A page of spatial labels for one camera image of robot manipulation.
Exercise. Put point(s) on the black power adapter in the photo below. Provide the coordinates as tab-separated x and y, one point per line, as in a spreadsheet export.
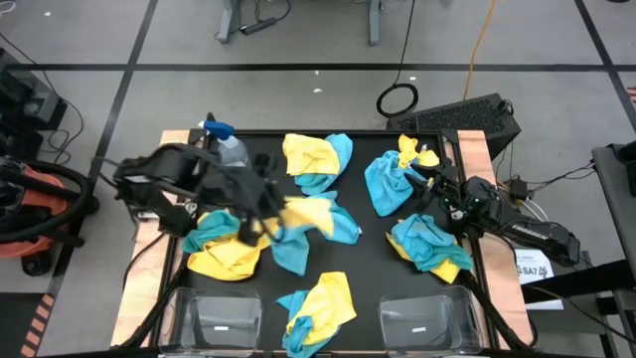
518	189

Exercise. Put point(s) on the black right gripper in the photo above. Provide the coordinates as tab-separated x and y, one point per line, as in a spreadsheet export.
454	196

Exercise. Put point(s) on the wooden table side board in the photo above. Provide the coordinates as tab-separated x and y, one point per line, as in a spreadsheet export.
141	278
474	149

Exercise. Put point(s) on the black equipment stack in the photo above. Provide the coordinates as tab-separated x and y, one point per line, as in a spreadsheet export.
30	104

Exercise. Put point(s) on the black table frame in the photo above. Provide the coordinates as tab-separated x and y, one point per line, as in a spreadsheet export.
372	132

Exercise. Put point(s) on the gray desk leg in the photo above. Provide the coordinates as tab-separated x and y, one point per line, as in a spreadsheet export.
229	20
373	25

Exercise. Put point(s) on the clear plastic bin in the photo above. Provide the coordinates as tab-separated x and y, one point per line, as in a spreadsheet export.
218	318
427	318

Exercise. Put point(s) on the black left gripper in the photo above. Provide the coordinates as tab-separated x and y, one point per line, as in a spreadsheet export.
256	199

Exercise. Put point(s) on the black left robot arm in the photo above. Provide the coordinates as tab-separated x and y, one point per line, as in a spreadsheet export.
169	169

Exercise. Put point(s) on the orange and black vacuum cleaner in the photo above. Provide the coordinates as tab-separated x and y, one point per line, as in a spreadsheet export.
35	199

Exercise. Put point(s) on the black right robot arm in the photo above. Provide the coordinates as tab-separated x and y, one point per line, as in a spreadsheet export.
541	233

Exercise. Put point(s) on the white paper sign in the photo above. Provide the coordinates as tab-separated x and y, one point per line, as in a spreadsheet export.
534	271

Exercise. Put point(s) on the black power strip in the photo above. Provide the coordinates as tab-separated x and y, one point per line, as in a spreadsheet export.
258	26

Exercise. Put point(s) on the spray bottle with blue trigger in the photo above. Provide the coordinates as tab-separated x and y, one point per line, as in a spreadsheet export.
231	149

